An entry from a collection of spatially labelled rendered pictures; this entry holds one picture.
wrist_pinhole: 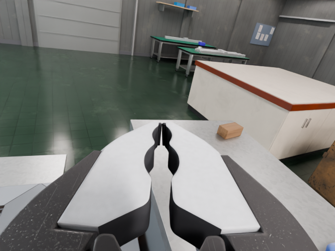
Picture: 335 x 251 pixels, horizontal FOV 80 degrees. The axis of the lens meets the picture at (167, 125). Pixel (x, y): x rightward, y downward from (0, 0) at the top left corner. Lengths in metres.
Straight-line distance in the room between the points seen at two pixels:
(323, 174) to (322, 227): 2.00
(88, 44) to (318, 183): 7.25
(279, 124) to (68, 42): 6.82
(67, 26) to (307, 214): 7.61
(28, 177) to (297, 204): 1.12
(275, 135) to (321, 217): 1.92
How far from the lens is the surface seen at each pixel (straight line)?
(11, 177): 1.19
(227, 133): 0.99
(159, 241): 0.64
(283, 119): 2.63
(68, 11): 7.76
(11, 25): 7.93
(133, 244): 0.77
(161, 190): 0.65
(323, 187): 2.81
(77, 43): 7.88
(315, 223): 0.81
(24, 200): 0.92
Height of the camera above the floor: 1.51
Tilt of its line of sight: 28 degrees down
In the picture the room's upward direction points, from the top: 11 degrees clockwise
